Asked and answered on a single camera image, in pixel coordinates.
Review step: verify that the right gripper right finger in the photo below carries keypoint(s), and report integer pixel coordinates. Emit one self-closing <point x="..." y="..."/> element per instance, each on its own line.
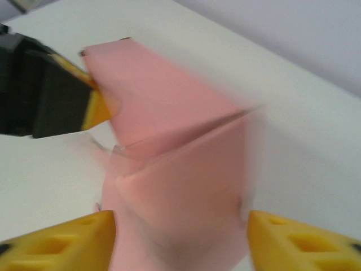
<point x="304" y="245"/>

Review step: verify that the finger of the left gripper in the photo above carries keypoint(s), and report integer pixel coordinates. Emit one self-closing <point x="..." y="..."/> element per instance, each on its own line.
<point x="70" y="67"/>
<point x="62" y="107"/>

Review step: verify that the pink paper box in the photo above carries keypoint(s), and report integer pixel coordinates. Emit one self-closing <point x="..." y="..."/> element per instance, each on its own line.
<point x="169" y="98"/>

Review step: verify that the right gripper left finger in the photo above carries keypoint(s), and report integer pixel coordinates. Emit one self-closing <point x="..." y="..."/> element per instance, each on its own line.
<point x="56" y="245"/>

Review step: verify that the aluminium frame post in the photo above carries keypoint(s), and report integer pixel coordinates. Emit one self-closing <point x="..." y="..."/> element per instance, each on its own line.
<point x="25" y="5"/>

